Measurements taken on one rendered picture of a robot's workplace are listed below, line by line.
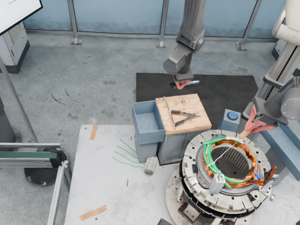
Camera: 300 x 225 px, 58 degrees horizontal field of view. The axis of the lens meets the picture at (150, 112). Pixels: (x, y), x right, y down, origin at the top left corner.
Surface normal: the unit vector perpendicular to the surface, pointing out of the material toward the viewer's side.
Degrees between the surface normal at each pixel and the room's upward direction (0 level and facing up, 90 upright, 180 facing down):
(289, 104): 78
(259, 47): 0
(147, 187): 0
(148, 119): 0
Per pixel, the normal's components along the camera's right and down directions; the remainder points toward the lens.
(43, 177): 0.07, -0.64
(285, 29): -0.58, 0.64
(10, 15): 0.90, 0.29
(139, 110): 0.22, 0.76
